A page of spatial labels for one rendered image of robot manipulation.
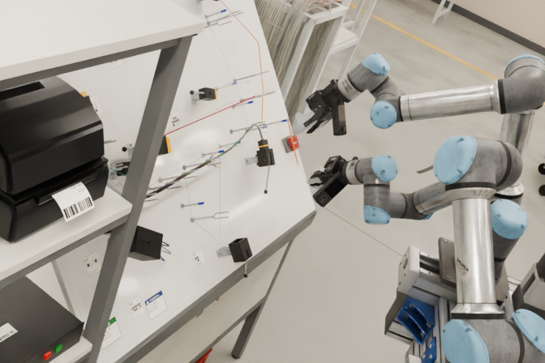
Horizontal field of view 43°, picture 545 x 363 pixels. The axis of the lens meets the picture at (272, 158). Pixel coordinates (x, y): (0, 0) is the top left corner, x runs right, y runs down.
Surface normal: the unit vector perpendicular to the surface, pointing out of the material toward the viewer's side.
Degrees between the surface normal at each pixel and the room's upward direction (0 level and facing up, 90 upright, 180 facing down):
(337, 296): 0
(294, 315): 0
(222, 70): 49
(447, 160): 85
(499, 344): 44
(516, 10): 90
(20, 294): 0
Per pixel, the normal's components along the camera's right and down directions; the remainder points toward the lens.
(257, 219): 0.81, -0.15
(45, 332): 0.32, -0.81
